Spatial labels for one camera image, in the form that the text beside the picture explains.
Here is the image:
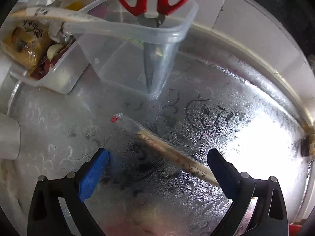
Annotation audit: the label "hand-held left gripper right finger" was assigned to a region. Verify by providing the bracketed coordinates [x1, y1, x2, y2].
[207, 148, 288, 236]

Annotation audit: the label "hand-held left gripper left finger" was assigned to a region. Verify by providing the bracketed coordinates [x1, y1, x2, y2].
[27, 148, 110, 236]

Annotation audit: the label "plastic wooden chopsticks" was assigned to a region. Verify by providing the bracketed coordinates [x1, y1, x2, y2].
[110, 112, 220, 187]

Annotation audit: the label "small jar with label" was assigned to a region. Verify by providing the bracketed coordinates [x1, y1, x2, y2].
[301, 134, 315, 158]

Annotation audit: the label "white pipe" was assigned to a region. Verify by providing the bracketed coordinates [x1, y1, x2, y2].
[0, 54, 20, 161]

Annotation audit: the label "white plastic bin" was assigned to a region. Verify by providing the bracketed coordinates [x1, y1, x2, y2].
[0, 4, 91, 95]

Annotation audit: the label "clear plastic container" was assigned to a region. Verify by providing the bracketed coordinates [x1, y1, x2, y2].
[63, 0, 199, 97]

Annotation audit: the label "red food packet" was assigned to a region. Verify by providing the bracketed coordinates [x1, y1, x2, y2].
[29, 41, 77, 79]

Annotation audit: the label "garlic clove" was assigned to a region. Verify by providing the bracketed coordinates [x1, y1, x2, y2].
[46, 43, 61, 61]

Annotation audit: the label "crumpled foil bag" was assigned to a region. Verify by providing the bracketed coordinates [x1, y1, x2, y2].
[48, 27, 76, 45]

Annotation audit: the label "yellow snack packet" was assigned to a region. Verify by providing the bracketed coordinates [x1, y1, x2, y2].
[1, 19, 51, 70]

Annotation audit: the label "paper wrapped chopsticks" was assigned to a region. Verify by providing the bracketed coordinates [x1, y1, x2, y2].
[9, 7, 146, 48]

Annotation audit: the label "red handled scissors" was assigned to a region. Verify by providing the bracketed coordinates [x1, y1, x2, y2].
[115, 0, 196, 94]

